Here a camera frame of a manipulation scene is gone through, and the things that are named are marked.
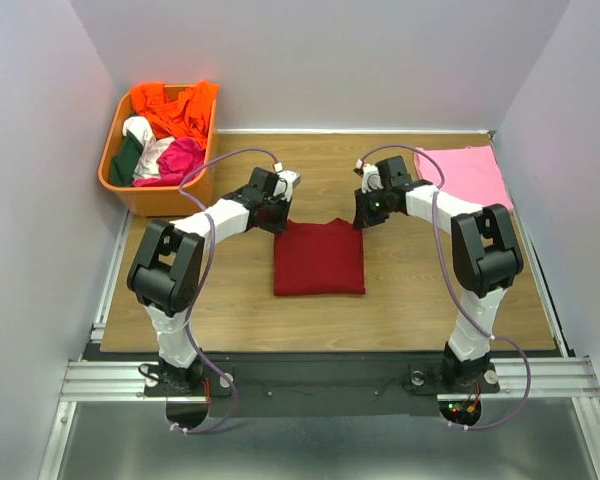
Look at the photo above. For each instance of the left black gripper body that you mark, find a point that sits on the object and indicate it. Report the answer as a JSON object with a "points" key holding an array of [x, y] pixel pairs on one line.
{"points": [[276, 208]]}

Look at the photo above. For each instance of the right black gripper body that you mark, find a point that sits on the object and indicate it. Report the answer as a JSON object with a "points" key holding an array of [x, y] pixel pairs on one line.
{"points": [[374, 206]]}

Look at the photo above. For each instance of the dark red t shirt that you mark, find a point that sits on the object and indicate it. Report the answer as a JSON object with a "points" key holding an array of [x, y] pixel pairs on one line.
{"points": [[319, 259]]}

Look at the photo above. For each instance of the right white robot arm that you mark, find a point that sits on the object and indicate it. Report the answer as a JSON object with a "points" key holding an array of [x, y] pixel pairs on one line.
{"points": [[479, 256]]}

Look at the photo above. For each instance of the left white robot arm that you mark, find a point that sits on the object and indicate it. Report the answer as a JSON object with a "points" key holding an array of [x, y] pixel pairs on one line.
{"points": [[171, 266]]}

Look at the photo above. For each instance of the magenta t shirt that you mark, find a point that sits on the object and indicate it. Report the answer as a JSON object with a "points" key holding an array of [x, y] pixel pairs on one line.
{"points": [[166, 162]]}

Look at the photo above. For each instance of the folded pink t shirt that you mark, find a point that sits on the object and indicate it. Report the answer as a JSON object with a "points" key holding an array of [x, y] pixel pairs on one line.
{"points": [[472, 174]]}

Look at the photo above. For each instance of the orange plastic laundry basket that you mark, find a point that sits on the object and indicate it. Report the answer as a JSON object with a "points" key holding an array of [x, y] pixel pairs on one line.
{"points": [[148, 201]]}

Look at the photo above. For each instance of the orange t shirt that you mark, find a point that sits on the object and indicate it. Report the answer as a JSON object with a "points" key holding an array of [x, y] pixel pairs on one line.
{"points": [[187, 115]]}

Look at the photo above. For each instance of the white t shirt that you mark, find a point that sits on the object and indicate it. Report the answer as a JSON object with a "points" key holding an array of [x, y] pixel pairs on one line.
{"points": [[138, 129]]}

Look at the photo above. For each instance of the dark green t shirt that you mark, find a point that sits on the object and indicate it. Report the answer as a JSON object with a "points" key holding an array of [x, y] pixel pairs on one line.
{"points": [[125, 161]]}

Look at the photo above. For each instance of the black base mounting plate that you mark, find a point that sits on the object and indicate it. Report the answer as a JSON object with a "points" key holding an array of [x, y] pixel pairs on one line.
{"points": [[320, 384]]}

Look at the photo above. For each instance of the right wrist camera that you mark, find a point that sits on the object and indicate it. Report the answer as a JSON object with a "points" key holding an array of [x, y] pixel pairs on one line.
{"points": [[387, 173]]}

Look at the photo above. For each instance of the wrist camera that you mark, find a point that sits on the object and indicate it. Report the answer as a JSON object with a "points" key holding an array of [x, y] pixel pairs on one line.
{"points": [[275, 180], [387, 173]]}

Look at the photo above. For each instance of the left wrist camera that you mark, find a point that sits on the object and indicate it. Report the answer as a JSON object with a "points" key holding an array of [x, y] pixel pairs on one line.
{"points": [[275, 180]]}

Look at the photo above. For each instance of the aluminium frame rail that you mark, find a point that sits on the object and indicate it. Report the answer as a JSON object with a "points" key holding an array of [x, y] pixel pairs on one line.
{"points": [[114, 431]]}

